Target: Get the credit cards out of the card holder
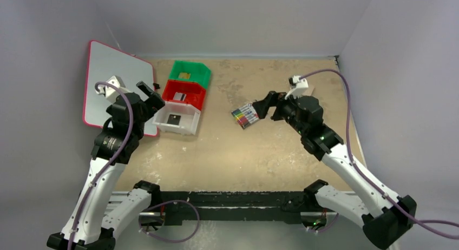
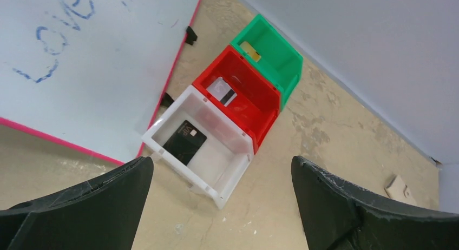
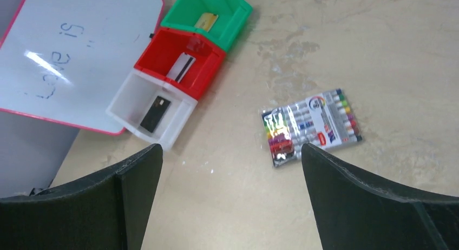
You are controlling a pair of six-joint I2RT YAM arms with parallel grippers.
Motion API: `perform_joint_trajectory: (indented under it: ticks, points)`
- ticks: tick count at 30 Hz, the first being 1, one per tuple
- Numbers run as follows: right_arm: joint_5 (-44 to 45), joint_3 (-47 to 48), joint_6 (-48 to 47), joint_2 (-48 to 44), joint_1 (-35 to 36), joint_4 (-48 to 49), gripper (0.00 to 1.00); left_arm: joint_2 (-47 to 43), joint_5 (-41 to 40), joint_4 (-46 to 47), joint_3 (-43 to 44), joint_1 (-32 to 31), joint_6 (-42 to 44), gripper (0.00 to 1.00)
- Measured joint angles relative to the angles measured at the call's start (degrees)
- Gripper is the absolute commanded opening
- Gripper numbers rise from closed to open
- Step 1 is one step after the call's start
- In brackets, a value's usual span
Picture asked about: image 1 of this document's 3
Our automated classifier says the pack of coloured markers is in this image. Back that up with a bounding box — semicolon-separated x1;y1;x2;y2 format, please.
231;102;260;129

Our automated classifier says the white plastic bin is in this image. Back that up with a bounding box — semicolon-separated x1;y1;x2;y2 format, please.
153;101;201;135

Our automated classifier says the red plastic bin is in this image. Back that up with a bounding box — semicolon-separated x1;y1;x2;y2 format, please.
162;80;206;111

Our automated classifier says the green plastic bin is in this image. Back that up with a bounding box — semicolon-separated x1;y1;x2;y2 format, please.
169;61;211;89

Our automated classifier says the beige leather card holder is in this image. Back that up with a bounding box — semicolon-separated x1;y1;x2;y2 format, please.
305;86;314;96

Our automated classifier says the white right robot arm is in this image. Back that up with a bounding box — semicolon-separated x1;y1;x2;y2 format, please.
252;91;417;249

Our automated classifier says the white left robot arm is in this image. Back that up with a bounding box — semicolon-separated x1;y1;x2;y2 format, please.
47;81;165;249

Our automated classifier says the white striped credit card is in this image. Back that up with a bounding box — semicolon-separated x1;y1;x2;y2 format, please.
173;92;187;101

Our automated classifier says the gold credit card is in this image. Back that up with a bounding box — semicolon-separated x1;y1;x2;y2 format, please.
178;72;191;80

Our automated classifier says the black credit card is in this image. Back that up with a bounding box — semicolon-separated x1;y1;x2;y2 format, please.
167;114;181;126

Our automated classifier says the pink framed whiteboard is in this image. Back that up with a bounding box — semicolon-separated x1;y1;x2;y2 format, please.
82;40;155;128

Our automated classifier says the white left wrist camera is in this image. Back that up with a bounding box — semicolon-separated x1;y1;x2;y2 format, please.
95;75;130;103

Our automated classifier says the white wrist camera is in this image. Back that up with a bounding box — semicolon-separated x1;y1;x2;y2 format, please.
284;75;309;100
95;75;130;103

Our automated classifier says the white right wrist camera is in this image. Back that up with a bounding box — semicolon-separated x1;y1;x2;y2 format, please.
284;75;309;100

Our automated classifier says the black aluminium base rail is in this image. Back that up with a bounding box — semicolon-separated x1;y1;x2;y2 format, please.
147;191;324;226

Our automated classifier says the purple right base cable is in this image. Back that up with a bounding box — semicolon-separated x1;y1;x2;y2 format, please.
305;212;340;235

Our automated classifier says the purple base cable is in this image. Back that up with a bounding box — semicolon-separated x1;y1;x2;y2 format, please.
305;212;340;235
137;200;200;244

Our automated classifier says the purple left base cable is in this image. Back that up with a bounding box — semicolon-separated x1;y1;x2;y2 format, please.
137;200;200;244

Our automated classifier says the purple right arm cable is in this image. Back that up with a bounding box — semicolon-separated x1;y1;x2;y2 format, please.
300;69;459;239

